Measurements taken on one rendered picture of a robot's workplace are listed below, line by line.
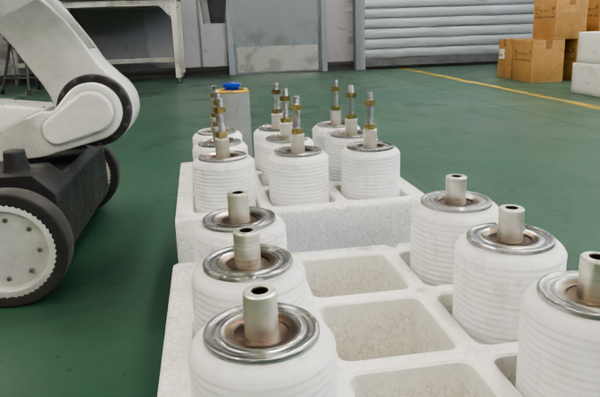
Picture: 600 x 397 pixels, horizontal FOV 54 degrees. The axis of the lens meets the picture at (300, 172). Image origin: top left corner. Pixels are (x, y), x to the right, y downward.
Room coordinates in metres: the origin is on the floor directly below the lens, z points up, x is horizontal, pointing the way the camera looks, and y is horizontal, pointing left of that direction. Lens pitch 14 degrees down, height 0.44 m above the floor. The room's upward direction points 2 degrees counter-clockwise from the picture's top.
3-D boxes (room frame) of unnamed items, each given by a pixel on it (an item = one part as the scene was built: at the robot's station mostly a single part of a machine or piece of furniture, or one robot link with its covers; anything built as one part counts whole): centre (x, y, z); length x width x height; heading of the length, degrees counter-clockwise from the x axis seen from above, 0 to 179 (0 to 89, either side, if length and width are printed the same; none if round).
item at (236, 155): (0.89, 0.12, 0.25); 0.08 x 0.08 x 0.01
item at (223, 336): (0.35, 0.03, 0.25); 0.08 x 0.08 x 0.01
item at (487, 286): (0.50, -0.19, 0.16); 0.10 x 0.10 x 0.18
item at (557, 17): (4.42, -1.93, 0.45); 0.30 x 0.24 x 0.30; 9
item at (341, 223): (1.03, 0.02, 0.09); 0.39 x 0.39 x 0.18; 10
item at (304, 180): (0.91, 0.00, 0.16); 0.10 x 0.10 x 0.18
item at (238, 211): (0.58, 0.06, 0.26); 0.02 x 0.02 x 0.03
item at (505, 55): (4.72, -1.79, 0.15); 0.30 x 0.24 x 0.30; 96
